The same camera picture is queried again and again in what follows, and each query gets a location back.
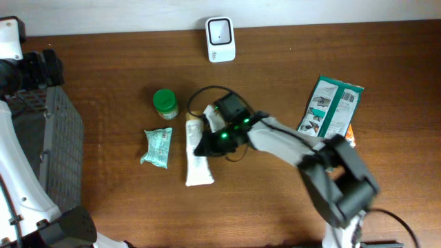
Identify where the white tube with tan cap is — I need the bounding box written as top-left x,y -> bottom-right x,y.
185,112 -> 214,187

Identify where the green lid glass jar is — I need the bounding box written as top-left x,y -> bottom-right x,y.
153,89 -> 178,120

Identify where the pale green tissue packet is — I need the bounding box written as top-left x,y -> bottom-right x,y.
140,127 -> 172,169

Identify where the green 3M wipes package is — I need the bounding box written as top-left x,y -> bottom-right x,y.
297,76 -> 365,138

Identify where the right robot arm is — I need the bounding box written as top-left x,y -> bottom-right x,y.
194,92 -> 380,247

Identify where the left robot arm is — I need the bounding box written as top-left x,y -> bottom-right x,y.
1,16 -> 130,248

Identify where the white barcode scanner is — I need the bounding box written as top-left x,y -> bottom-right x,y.
205,17 -> 236,63

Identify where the grey plastic mesh basket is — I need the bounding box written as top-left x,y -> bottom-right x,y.
6,86 -> 83,213

